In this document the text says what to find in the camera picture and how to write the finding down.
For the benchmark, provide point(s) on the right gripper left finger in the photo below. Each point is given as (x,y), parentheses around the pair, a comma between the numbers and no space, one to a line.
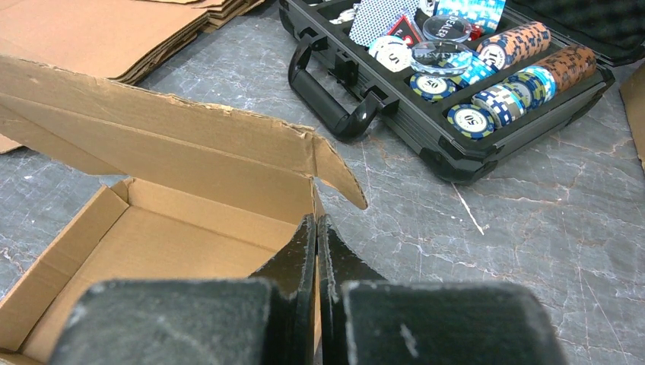
(265,318)

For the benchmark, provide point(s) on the black poker chip case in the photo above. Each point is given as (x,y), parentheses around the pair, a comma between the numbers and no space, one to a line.
(465,84)

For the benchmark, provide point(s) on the cardboard box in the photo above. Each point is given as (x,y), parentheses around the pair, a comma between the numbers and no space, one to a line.
(632,94)
(206,191)

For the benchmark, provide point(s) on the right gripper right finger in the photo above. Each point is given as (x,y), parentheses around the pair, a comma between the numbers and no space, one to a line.
(367,319)

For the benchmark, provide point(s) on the stack of flat cardboard blanks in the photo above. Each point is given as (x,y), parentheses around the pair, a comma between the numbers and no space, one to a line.
(120,40)

